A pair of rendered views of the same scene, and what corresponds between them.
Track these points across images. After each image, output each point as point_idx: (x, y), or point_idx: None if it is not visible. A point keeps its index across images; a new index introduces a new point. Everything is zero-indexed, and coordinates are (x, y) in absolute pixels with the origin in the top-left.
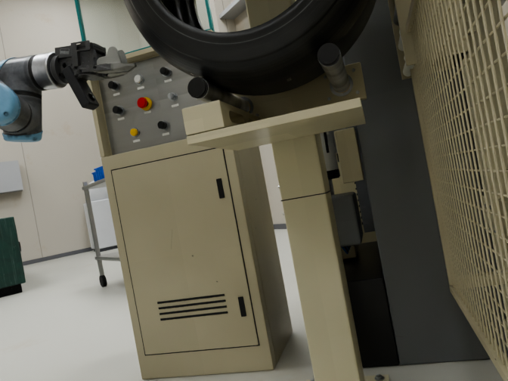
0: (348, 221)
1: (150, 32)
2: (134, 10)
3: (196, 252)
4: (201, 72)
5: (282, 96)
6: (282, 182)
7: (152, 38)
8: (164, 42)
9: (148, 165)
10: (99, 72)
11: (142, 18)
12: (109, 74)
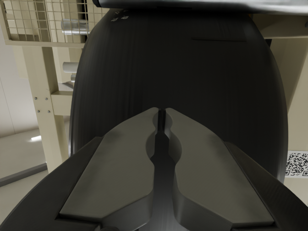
0: None
1: (77, 96)
2: (74, 146)
3: None
4: (106, 15)
5: (283, 14)
6: None
7: (82, 90)
8: (79, 69)
9: None
10: (84, 198)
11: (71, 121)
12: (183, 185)
